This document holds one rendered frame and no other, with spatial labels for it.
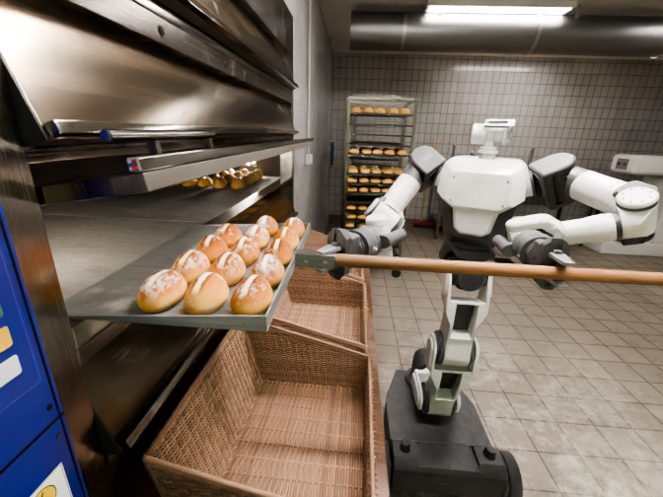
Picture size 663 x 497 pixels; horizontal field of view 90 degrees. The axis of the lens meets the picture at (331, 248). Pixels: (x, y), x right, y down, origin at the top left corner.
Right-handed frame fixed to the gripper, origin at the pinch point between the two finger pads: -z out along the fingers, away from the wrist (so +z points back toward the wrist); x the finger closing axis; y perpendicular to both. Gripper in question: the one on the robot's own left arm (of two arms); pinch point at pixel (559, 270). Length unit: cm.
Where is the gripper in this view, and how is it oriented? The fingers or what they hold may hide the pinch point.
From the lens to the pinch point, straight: 89.1
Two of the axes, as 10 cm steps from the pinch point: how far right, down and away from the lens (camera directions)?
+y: -9.9, -0.8, 1.4
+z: 1.6, -3.3, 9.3
